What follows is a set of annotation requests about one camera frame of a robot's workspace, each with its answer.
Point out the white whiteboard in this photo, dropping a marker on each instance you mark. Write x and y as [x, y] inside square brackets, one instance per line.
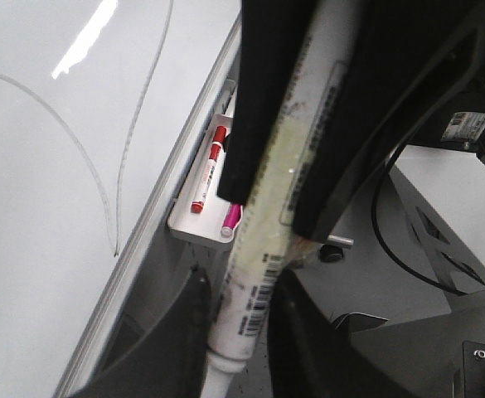
[93, 97]

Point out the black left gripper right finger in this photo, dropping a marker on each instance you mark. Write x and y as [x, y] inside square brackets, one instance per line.
[410, 59]

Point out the pink capped marker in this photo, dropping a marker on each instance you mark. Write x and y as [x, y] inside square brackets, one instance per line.
[231, 220]

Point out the white black whiteboard marker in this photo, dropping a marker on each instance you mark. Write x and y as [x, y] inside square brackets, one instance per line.
[265, 238]

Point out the red capped white marker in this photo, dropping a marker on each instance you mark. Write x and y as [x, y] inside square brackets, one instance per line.
[203, 186]

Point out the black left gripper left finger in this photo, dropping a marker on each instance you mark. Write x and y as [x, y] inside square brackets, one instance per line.
[271, 38]

